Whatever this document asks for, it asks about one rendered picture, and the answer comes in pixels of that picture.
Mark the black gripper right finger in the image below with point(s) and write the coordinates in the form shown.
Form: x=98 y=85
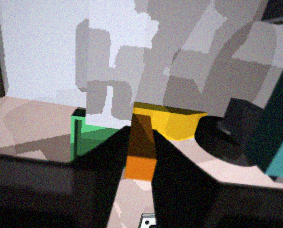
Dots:
x=186 y=196

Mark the green tray floor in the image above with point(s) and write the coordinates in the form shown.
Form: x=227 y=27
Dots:
x=90 y=136

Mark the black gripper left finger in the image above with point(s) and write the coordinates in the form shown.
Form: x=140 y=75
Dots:
x=85 y=187

